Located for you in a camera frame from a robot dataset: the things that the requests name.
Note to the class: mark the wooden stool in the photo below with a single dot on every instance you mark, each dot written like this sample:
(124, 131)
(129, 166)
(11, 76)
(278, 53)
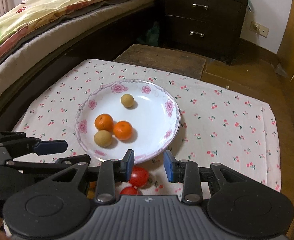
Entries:
(174, 61)

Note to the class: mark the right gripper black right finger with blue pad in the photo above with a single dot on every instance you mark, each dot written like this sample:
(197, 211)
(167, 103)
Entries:
(185, 172)

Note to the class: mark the red tomato top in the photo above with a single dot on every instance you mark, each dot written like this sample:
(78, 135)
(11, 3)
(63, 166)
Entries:
(139, 177)

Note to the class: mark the tan longan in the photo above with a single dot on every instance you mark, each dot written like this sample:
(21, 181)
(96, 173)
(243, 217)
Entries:
(103, 138)
(127, 100)

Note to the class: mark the dark wooden dresser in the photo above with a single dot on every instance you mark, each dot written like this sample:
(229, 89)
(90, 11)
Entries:
(221, 25)

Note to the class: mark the cherry print tablecloth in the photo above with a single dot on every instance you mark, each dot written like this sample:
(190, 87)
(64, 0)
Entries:
(217, 125)

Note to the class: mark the lower dresser handle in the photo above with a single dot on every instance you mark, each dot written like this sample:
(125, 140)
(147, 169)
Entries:
(195, 33)

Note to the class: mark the dark wooden bed frame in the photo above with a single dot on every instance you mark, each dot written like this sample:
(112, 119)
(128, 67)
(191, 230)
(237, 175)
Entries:
(15, 100)

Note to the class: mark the colourful floral quilt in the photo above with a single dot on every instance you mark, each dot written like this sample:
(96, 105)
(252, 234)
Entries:
(31, 15)

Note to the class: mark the red tomato middle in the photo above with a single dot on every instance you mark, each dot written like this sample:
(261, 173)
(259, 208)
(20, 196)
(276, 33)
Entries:
(130, 190)

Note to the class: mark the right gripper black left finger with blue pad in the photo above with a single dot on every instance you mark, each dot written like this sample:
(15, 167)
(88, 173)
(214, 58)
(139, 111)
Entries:
(111, 172)

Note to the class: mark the dresser handle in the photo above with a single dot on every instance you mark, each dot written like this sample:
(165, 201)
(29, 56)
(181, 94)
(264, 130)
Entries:
(194, 5)
(195, 33)

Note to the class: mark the red tomato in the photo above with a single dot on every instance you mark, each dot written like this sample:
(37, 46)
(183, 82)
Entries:
(139, 177)
(130, 190)

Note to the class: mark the beige mattress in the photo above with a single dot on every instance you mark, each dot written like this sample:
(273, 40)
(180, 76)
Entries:
(38, 45)

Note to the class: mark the small orange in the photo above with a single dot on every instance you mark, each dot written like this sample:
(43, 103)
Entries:
(104, 122)

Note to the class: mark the wall power outlet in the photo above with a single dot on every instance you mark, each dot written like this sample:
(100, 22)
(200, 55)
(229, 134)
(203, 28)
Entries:
(259, 29)

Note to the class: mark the white floral plate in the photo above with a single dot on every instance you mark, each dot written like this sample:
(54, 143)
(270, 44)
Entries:
(155, 118)

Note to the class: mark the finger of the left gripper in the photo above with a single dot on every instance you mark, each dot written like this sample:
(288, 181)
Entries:
(58, 165)
(45, 147)

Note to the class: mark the orange mandarin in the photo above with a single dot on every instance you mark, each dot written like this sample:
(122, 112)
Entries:
(123, 130)
(91, 190)

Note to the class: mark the upper dresser handle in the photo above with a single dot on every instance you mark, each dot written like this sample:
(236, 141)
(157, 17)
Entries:
(194, 5)

